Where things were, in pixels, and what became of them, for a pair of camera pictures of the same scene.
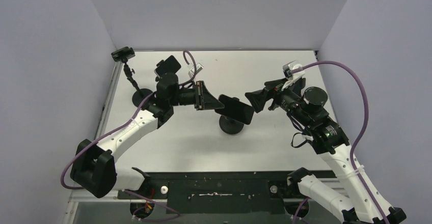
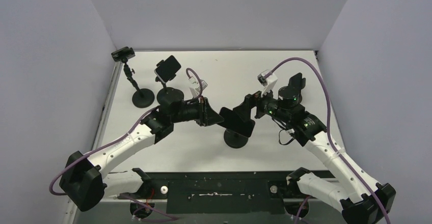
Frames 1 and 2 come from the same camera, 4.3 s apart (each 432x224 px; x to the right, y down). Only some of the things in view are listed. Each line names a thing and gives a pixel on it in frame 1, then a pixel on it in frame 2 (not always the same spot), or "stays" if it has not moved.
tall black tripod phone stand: x=139 y=94 stays
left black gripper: x=203 y=99 to x=207 y=116
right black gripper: x=270 y=94 to x=253 y=104
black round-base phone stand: x=230 y=126 to x=234 y=140
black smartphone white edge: x=170 y=64 stays
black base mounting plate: x=217 y=192 stays
